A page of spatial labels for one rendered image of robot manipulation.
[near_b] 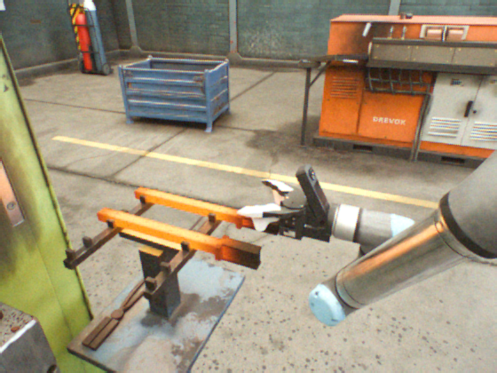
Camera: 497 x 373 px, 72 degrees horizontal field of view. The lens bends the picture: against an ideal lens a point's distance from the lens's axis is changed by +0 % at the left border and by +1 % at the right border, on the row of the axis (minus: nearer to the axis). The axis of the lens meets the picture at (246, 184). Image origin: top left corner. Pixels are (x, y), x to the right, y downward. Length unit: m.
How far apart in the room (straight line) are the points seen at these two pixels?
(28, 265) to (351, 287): 0.79
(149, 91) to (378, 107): 2.62
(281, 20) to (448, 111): 4.96
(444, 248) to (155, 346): 0.68
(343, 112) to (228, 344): 2.66
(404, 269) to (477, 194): 0.16
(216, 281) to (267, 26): 7.31
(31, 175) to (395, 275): 0.83
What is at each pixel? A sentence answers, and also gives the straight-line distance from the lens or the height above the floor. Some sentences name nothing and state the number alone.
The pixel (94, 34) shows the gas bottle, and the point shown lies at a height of 0.77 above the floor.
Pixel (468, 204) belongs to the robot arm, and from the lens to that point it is 0.47.
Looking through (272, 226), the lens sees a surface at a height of 1.00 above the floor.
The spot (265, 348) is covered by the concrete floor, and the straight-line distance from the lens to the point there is 1.81.
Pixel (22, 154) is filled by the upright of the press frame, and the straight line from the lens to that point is 0.97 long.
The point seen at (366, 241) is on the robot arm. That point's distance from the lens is 0.74.
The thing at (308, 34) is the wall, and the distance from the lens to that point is 7.84.
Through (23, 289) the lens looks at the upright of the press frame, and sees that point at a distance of 1.07.
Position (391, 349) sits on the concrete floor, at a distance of 1.93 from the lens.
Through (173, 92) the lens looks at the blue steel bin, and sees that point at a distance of 4.30.
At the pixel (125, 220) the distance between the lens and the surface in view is 0.87.
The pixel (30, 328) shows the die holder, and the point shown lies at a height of 0.91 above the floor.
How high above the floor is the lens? 1.48
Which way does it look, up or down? 29 degrees down
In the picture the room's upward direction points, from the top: straight up
